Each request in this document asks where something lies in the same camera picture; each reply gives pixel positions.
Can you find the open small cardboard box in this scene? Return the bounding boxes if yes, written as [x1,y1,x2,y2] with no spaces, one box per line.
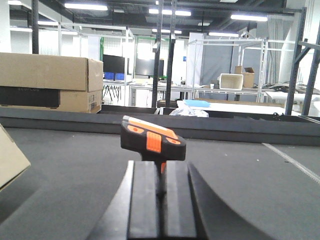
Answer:
[234,65,255,89]

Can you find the large cardboard box black panel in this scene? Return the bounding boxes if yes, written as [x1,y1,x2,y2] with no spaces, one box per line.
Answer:
[0,52,103,114]

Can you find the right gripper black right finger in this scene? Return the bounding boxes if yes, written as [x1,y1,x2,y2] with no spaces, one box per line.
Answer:
[164,161,272,240]

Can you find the black orange barcode scanner gun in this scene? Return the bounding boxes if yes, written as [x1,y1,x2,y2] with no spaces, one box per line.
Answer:
[120,115,187,196]

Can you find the crumpled white plastic bag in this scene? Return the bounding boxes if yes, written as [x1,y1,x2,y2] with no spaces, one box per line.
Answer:
[169,100,209,118]

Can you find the dark grey conveyor side rail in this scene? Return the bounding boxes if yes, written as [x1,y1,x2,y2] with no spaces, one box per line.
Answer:
[0,107,320,147]

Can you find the black computer monitor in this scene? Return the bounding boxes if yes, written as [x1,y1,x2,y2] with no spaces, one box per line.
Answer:
[103,54,126,74]

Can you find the beige plastic bin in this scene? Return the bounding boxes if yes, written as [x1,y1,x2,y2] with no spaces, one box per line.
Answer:
[219,73,244,90]

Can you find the brown cardboard package box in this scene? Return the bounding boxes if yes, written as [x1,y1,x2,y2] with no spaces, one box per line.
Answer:
[0,125,31,191]

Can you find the light blue flat tray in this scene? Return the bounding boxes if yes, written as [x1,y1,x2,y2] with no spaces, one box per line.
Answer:
[184,99,210,108]

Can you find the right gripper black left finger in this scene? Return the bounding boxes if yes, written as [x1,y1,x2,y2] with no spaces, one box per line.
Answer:
[87,160,160,240]

